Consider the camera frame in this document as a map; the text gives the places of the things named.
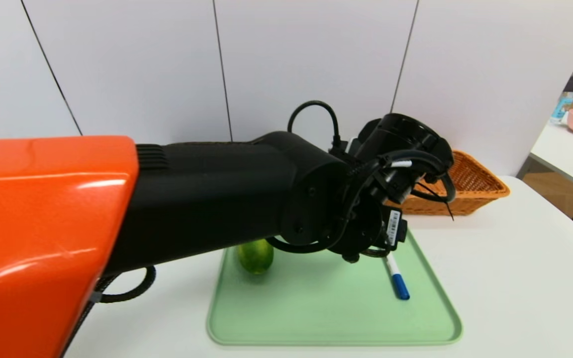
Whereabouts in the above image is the thick black braided left cable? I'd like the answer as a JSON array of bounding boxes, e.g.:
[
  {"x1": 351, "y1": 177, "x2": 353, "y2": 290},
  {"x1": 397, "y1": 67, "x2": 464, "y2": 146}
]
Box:
[{"x1": 93, "y1": 266, "x2": 157, "y2": 304}]

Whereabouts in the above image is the light blue bottle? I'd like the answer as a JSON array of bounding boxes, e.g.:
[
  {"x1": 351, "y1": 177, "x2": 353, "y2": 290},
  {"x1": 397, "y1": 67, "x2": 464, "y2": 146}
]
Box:
[{"x1": 550, "y1": 92, "x2": 573, "y2": 124}]

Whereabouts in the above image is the orange wicker basket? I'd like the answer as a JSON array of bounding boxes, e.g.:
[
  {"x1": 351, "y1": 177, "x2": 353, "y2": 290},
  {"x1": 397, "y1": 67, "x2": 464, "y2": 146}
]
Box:
[{"x1": 385, "y1": 149, "x2": 510, "y2": 216}]

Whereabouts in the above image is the white marker with blue cap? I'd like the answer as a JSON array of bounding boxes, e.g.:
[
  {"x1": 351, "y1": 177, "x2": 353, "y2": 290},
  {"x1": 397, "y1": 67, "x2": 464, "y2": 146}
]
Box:
[{"x1": 385, "y1": 254, "x2": 410, "y2": 300}]

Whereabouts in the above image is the green lime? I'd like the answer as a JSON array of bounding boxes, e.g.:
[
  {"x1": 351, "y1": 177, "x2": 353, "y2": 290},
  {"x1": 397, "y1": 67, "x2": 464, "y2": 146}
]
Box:
[{"x1": 237, "y1": 239, "x2": 275, "y2": 275}]

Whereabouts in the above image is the thin black left camera cable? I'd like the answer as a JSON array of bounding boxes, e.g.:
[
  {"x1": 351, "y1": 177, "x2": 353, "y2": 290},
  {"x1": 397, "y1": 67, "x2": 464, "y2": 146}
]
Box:
[{"x1": 287, "y1": 100, "x2": 343, "y2": 150}]

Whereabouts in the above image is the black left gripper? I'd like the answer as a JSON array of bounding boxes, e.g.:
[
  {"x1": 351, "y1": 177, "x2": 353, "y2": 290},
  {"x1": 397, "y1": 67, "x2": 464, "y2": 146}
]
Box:
[{"x1": 378, "y1": 205, "x2": 408, "y2": 251}]

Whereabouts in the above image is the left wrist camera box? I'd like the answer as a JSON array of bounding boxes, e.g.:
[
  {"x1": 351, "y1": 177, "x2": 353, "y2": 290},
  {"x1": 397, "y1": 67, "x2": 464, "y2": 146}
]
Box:
[{"x1": 342, "y1": 137, "x2": 364, "y2": 156}]

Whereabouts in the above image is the light green plastic tray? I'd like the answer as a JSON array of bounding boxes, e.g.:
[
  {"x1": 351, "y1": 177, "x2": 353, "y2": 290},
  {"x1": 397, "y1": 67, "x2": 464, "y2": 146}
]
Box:
[{"x1": 207, "y1": 230, "x2": 463, "y2": 346}]

